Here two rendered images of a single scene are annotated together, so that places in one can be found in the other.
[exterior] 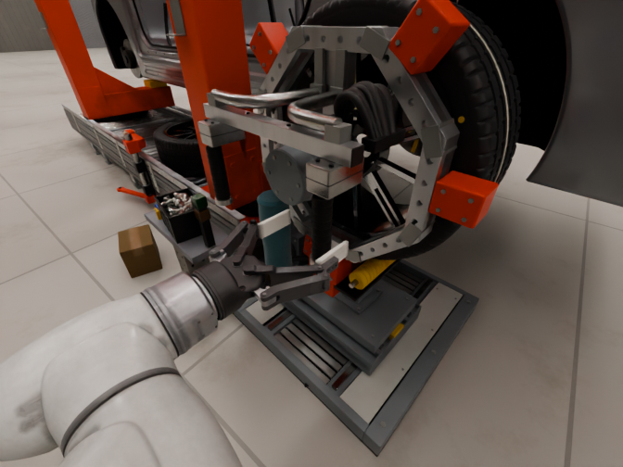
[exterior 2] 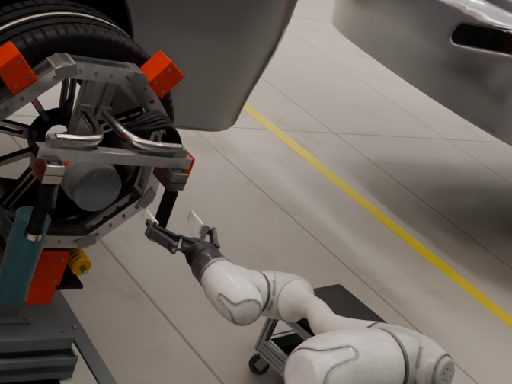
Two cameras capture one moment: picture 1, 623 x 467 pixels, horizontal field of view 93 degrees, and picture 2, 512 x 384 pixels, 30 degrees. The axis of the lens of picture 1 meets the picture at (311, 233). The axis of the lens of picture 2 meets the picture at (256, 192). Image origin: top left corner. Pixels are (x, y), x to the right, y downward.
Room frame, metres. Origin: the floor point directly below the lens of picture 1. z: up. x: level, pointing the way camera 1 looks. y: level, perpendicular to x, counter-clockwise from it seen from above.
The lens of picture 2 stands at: (0.04, 2.17, 1.91)
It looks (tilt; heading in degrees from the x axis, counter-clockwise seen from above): 23 degrees down; 275
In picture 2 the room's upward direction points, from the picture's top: 22 degrees clockwise
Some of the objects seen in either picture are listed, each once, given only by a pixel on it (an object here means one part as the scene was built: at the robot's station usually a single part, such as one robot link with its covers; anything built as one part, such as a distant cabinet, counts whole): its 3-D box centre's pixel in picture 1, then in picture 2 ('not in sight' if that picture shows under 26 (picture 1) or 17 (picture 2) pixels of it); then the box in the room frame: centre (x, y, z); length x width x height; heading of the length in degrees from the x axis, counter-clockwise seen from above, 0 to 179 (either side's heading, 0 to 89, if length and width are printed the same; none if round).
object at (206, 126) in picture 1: (222, 130); (47, 165); (0.69, 0.20, 0.93); 0.09 x 0.05 x 0.05; 136
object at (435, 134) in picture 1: (335, 157); (72, 156); (0.72, -0.06, 0.85); 0.54 x 0.07 x 0.54; 46
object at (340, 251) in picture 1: (332, 258); (195, 222); (0.34, -0.03, 0.83); 0.07 x 0.01 x 0.03; 136
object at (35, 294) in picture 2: (337, 259); (32, 263); (0.74, -0.09, 0.48); 0.16 x 0.12 x 0.17; 136
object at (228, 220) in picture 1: (146, 167); not in sight; (2.01, 1.19, 0.28); 2.47 x 0.09 x 0.22; 46
